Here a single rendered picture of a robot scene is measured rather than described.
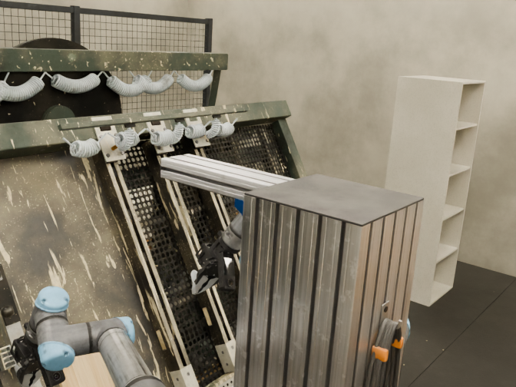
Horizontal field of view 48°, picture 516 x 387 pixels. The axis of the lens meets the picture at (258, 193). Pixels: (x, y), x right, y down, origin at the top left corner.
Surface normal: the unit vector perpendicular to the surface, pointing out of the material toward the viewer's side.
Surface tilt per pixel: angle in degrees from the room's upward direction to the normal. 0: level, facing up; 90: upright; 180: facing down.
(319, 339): 90
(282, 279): 90
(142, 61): 90
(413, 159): 90
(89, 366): 60
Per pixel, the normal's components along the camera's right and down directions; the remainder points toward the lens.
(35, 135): 0.72, -0.31
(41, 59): 0.80, 0.20
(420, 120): -0.62, 0.17
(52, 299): 0.41, -0.75
